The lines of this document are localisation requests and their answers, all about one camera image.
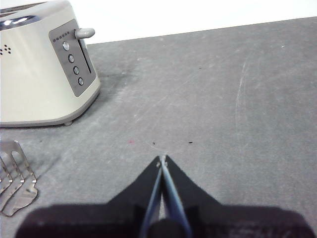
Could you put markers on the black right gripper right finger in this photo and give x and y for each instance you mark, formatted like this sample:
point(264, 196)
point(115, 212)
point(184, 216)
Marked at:
point(235, 223)

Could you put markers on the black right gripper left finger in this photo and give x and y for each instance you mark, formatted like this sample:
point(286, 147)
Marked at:
point(104, 220)

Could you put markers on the grey toaster lever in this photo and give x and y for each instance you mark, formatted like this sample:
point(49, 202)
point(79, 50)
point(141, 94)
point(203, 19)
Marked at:
point(85, 32)

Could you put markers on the silver metal toast rack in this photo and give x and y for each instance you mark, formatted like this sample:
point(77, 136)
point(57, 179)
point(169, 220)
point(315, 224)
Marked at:
point(17, 173)

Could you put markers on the cream metal toaster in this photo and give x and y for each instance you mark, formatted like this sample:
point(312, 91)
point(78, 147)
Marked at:
point(32, 81)

